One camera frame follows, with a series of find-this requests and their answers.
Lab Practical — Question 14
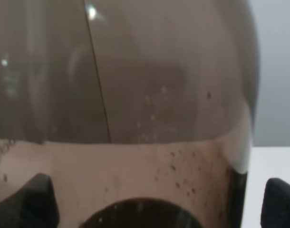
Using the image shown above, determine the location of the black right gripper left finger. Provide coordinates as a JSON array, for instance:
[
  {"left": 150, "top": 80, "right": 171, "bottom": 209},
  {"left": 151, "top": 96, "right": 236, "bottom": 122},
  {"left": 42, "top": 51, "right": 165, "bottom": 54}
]
[{"left": 0, "top": 173, "right": 59, "bottom": 228}]

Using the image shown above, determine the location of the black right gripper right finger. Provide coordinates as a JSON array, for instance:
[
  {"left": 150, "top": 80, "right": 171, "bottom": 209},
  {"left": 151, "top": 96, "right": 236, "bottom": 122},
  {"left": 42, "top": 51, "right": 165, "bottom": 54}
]
[{"left": 261, "top": 178, "right": 290, "bottom": 228}]

